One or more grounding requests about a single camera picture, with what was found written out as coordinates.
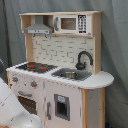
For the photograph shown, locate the white toy microwave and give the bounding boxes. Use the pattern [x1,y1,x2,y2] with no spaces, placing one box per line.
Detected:
[54,14,91,34]

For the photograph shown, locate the grey toy sink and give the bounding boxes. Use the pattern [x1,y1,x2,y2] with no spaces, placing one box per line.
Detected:
[52,68,92,81]

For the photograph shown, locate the black toy stovetop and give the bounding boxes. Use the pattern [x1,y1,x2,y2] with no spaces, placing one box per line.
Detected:
[18,62,55,73]

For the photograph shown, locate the wooden toy kitchen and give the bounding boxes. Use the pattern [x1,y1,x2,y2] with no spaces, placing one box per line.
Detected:
[7,11,114,128]

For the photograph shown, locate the grey range hood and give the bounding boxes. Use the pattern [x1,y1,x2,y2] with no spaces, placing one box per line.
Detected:
[24,16,52,34]

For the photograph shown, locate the red stove knob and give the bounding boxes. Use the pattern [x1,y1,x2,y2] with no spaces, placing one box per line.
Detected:
[31,81,37,87]
[12,77,18,82]

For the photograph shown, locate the left red stove knob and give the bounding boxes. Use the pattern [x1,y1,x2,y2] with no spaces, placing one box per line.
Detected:
[12,77,18,82]

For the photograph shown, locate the grey backdrop curtain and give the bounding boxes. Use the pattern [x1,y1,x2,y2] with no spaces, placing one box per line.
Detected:
[0,0,128,128]

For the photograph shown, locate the white oven door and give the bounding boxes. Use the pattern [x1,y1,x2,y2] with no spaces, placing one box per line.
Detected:
[10,83,46,125]

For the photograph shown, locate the black toy faucet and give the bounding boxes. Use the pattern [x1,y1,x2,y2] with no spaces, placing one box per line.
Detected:
[75,51,93,70]

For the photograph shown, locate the white cabinet door with dispenser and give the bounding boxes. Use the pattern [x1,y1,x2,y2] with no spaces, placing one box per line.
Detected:
[45,82,82,128]

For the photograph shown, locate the right red stove knob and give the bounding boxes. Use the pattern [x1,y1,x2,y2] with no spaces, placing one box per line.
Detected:
[31,81,37,87]

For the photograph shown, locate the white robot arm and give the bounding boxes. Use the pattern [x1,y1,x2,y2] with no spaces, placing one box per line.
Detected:
[0,59,42,128]

